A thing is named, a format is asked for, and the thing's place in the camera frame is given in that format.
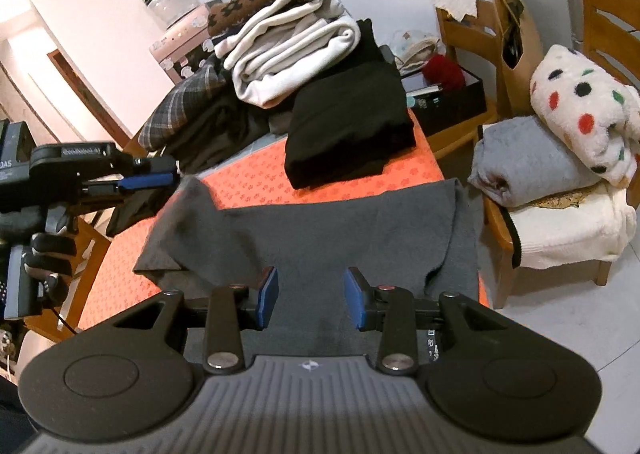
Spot orange patterned mat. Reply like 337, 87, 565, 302
77, 108, 494, 331

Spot black cable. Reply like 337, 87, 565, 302
44, 303, 80, 335

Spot brown paper bag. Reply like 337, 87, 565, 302
492, 0, 545, 85

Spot dark folded garment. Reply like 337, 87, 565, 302
350, 18, 402, 84

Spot white polka dot blanket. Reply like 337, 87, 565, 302
529, 44, 640, 187

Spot grey plaid folded garment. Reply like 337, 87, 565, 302
137, 55, 237, 153

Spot black folded garment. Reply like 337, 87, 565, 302
284, 78, 417, 191

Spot white folded garments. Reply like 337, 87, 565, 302
214, 0, 362, 108

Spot brown wooden door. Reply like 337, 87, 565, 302
47, 48, 137, 135

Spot person's left hand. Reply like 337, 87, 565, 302
24, 233, 77, 305

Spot dark grey garment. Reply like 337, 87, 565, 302
132, 176, 484, 360

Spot grey folded blanket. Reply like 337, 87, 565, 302
467, 115, 602, 208

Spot black box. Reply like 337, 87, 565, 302
399, 64, 488, 139

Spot red knit item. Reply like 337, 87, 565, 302
422, 54, 467, 93

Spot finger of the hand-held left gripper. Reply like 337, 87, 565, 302
79, 172, 177, 201
115, 156, 180, 178

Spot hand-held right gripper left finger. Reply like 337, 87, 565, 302
112, 265, 280, 376

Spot beige knit item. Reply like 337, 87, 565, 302
394, 30, 442, 75

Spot black folded clothes stack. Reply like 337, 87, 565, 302
164, 92, 301, 175

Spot white fleece blanket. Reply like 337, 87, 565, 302
502, 180, 639, 271

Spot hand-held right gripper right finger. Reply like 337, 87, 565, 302
344, 266, 506, 377

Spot pink water dispenser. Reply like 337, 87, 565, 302
148, 0, 227, 85

